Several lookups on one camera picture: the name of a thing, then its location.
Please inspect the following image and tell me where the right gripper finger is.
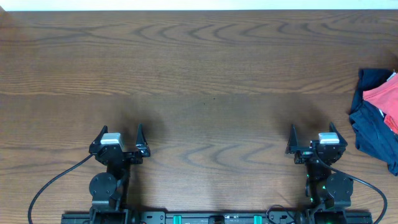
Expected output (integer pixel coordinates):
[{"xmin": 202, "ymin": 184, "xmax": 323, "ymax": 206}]
[
  {"xmin": 287, "ymin": 124, "xmax": 299, "ymax": 148},
  {"xmin": 329, "ymin": 122, "xmax": 347, "ymax": 145}
]

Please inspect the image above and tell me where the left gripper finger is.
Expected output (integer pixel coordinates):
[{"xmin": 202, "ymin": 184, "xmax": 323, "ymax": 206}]
[
  {"xmin": 91, "ymin": 125, "xmax": 108, "ymax": 146},
  {"xmin": 136, "ymin": 123, "xmax": 147, "ymax": 147}
]

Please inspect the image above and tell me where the red t-shirt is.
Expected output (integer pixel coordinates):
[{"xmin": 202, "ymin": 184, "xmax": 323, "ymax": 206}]
[{"xmin": 363, "ymin": 72, "xmax": 397, "ymax": 134}]

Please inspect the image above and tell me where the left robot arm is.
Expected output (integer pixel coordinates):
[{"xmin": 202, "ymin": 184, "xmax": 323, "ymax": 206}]
[{"xmin": 89, "ymin": 124, "xmax": 150, "ymax": 224}]

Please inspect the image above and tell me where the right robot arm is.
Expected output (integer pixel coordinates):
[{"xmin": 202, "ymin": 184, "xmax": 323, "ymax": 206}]
[{"xmin": 285, "ymin": 123, "xmax": 353, "ymax": 223}]

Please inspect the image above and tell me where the navy blue t-shirt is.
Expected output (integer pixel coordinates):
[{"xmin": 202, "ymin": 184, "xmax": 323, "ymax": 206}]
[{"xmin": 349, "ymin": 68, "xmax": 397, "ymax": 176}]

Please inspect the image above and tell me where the right black cable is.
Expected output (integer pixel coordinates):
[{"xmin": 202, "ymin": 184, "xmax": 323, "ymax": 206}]
[{"xmin": 313, "ymin": 149, "xmax": 389, "ymax": 224}]

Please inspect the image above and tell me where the black cable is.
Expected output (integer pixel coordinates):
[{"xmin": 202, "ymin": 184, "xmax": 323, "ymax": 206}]
[
  {"xmin": 313, "ymin": 149, "xmax": 389, "ymax": 224},
  {"xmin": 27, "ymin": 154, "xmax": 94, "ymax": 224}
]

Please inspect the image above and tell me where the left black cable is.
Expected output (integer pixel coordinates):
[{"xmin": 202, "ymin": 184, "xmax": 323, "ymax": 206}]
[{"xmin": 27, "ymin": 154, "xmax": 94, "ymax": 224}]

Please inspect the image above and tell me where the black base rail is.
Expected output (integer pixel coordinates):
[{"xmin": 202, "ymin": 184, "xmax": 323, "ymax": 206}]
[{"xmin": 60, "ymin": 210, "xmax": 373, "ymax": 224}]

